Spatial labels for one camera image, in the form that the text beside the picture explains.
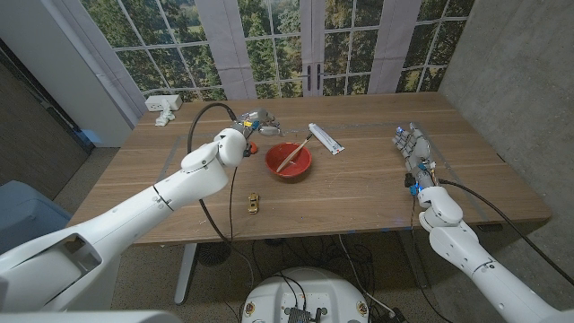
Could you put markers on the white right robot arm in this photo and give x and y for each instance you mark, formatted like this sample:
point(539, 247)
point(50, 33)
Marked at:
point(471, 255)

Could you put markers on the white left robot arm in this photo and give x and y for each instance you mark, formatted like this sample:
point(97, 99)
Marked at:
point(134, 211)

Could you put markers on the white table leg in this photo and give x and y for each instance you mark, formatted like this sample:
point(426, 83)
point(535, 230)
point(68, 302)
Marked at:
point(414, 260)
point(185, 273)

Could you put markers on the white power strip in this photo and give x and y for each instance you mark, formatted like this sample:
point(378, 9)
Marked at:
point(163, 102)

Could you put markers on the yellow toy car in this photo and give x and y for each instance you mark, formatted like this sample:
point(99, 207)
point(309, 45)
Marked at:
point(254, 203)

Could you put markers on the white crumpled cloth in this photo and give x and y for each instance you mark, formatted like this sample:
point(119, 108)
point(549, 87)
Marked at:
point(164, 117)

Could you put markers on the wooden toothbrush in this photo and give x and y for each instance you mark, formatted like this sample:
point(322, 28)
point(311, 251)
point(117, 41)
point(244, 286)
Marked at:
point(293, 153)

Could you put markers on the black round fan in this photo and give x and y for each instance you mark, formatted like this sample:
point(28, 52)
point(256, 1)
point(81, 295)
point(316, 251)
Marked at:
point(213, 254)

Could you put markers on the white robot torso base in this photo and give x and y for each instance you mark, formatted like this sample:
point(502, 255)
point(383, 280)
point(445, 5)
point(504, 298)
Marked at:
point(305, 291)

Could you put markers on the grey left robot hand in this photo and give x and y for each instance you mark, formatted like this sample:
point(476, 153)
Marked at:
point(262, 117)

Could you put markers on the blue chair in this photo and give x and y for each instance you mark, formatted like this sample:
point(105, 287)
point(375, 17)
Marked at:
point(27, 211)

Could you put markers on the white toothpaste tube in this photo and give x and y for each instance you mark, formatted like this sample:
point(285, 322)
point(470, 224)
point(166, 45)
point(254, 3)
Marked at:
point(326, 139)

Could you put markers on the red bowl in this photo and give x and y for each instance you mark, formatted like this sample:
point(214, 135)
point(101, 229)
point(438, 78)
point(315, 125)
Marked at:
point(298, 168)

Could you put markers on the printed window backdrop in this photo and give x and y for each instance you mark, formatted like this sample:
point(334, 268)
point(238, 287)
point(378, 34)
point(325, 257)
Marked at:
point(224, 45)

